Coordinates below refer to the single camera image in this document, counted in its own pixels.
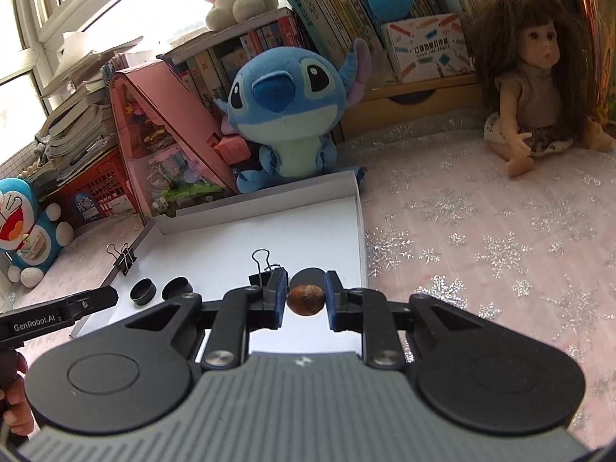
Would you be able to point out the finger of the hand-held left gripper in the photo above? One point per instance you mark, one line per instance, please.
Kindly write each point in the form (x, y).
(94, 299)

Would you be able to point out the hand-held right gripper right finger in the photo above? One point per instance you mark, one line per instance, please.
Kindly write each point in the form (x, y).
(332, 301)

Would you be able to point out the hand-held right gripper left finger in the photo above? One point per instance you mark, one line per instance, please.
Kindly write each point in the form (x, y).
(280, 298)

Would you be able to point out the brown walnut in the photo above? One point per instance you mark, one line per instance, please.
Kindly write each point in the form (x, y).
(304, 301)

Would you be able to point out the black binder clip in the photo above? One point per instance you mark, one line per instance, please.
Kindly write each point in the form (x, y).
(124, 259)
(260, 280)

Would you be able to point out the black disc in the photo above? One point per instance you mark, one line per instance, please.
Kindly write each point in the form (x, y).
(308, 276)

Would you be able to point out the black round cap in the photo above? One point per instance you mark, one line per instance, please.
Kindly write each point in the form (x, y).
(175, 288)
(143, 293)

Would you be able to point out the white cardboard box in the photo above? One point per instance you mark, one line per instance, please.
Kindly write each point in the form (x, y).
(240, 231)

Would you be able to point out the person's left hand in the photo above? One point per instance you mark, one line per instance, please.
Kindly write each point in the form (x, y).
(17, 409)

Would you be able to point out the blue cat plush toy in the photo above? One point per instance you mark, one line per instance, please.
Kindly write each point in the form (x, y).
(24, 231)

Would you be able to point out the large red plastic basket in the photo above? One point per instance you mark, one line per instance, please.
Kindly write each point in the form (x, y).
(96, 187)

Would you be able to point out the pink snowflake cloth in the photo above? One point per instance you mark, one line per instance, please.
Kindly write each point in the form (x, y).
(481, 250)

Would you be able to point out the pink triangular dollhouse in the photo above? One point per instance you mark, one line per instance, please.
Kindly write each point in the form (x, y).
(159, 144)

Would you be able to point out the stack of books and papers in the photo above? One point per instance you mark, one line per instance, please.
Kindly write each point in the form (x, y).
(82, 115)

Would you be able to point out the blue alien plush toy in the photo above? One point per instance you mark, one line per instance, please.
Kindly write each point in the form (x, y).
(284, 106)

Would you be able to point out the wooden drawer box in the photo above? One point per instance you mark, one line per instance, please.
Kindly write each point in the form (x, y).
(414, 106)

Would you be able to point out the short row of books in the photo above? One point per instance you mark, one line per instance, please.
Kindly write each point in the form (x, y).
(216, 62)

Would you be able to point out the white printed carton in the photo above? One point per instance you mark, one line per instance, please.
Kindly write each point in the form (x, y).
(423, 50)

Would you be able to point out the long row of books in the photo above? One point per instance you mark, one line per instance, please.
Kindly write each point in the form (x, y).
(337, 5)

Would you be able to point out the brown haired doll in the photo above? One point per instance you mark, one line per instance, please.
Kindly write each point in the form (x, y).
(534, 82)

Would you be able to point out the colourful thin books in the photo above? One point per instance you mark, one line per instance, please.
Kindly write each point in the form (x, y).
(596, 33)

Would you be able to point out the white window frame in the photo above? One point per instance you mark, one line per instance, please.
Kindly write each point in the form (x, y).
(43, 14)

